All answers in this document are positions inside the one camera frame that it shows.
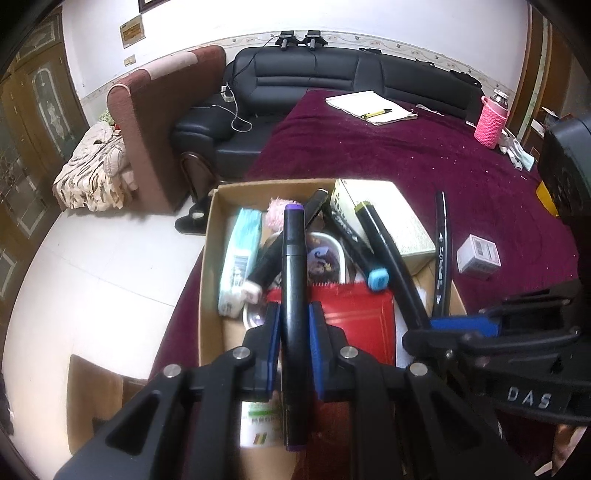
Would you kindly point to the black leather sofa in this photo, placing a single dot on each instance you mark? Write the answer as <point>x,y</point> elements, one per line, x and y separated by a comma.
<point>267,82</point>

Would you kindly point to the teal tissue pack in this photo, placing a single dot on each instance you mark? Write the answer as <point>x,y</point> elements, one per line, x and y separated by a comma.
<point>240,256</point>

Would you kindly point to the blue capped black marker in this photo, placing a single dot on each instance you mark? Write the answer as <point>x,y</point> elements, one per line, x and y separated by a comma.
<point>375,274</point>

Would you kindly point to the white medicine box green border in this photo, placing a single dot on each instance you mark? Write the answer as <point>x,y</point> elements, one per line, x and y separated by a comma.
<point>412,239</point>

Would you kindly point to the yellow capped black marker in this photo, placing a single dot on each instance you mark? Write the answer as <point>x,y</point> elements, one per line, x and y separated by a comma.
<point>400,279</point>

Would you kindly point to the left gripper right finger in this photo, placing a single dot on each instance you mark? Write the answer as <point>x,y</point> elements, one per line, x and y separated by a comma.
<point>405,423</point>

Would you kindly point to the small white barcode box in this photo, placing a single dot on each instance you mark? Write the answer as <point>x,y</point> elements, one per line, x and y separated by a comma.
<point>478,257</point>

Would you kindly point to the pink plush bear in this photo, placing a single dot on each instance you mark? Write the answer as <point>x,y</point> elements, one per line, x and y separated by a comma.
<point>275,212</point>

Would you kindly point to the open notebook with pen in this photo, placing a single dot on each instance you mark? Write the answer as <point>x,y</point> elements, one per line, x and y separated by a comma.
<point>371,108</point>

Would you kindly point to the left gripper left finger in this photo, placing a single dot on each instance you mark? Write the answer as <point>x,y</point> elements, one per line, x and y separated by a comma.
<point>185,425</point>

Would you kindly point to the black brush pen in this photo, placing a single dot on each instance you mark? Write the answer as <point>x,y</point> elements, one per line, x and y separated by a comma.
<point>443,275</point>

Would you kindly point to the person right hand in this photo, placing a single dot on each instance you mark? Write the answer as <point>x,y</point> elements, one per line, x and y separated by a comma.
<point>566,439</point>

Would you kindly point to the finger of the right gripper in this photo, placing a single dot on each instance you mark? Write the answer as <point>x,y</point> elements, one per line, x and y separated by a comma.
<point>481,324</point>
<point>436,348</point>

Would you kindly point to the red foil snack bag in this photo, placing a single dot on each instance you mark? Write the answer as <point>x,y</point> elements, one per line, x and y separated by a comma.
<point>366,317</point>

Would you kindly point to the floral blanket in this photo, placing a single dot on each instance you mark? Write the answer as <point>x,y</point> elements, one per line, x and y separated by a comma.
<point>98,176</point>

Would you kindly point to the clear pencil case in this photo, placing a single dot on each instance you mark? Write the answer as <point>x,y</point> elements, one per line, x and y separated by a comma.
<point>326,259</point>

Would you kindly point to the purple capped black marker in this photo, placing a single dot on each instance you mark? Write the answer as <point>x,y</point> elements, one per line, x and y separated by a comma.
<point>295,348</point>

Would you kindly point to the black marker pen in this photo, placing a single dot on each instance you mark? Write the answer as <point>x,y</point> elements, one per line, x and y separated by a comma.
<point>297,217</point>

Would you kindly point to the cardboard box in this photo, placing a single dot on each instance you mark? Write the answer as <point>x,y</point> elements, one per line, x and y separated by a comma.
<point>220,330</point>

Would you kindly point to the yellow tape roll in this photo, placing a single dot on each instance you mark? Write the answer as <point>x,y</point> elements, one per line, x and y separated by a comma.
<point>546,200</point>

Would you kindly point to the brown armchair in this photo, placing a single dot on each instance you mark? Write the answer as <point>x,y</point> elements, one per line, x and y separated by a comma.
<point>146,103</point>

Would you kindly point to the pink knitted bottle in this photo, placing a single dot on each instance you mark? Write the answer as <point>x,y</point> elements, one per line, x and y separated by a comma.
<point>493,118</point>

